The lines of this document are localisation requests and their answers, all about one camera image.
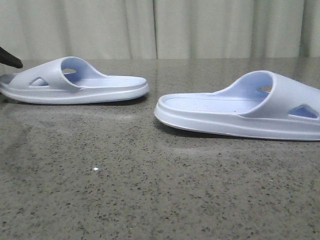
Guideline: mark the light blue slipper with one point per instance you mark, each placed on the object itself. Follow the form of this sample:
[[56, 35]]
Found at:
[[70, 80], [260, 104]]

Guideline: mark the pale green curtain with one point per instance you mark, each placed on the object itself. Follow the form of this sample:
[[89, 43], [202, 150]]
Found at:
[[160, 29]]

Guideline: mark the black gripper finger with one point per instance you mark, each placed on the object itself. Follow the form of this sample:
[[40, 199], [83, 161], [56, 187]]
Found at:
[[8, 59]]

